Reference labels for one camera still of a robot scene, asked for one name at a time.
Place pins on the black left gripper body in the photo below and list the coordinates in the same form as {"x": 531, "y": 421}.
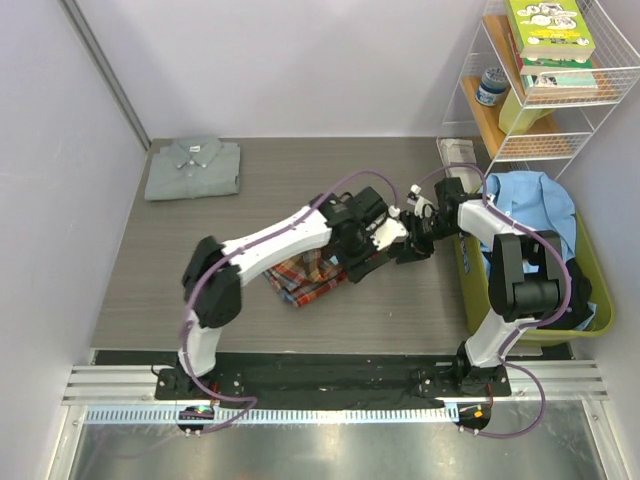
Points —
{"x": 357, "y": 247}

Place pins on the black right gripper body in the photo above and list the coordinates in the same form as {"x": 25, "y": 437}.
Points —
{"x": 424, "y": 232}

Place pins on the red brown plaid shirt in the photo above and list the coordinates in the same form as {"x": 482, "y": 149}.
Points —
{"x": 304, "y": 278}

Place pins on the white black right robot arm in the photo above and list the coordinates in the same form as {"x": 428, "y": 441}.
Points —
{"x": 528, "y": 281}

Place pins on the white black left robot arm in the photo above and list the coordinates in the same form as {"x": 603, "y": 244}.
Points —
{"x": 217, "y": 272}

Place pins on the clear plastic bag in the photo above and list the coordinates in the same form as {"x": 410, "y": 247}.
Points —
{"x": 456, "y": 150}

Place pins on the light blue shirt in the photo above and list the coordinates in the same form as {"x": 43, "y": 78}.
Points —
{"x": 535, "y": 200}

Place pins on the yellow green cloth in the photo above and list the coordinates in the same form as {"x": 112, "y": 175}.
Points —
{"x": 515, "y": 119}

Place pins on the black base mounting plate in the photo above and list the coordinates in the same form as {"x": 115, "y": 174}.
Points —
{"x": 296, "y": 380}

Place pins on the blue white jar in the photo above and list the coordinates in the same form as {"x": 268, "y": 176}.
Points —
{"x": 493, "y": 84}

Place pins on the black garment in basket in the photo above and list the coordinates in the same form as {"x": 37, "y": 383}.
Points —
{"x": 580, "y": 311}

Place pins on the folded grey shirt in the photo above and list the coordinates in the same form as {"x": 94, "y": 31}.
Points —
{"x": 192, "y": 168}

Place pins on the green top book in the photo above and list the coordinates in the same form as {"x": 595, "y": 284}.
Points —
{"x": 549, "y": 29}

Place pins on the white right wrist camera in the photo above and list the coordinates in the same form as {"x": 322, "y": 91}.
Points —
{"x": 422, "y": 207}

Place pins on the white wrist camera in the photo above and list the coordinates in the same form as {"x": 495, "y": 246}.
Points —
{"x": 387, "y": 229}
{"x": 422, "y": 207}

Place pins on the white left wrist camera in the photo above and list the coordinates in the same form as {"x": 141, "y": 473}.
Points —
{"x": 387, "y": 229}

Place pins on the white slotted cable duct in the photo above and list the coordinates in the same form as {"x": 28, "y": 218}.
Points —
{"x": 193, "y": 415}

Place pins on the white wire shelf rack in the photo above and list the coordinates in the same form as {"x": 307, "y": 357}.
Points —
{"x": 554, "y": 141}

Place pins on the aluminium frame rail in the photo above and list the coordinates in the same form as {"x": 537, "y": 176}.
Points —
{"x": 529, "y": 380}

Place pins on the grey wall corner strip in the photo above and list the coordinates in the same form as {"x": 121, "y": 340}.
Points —
{"x": 86, "y": 35}

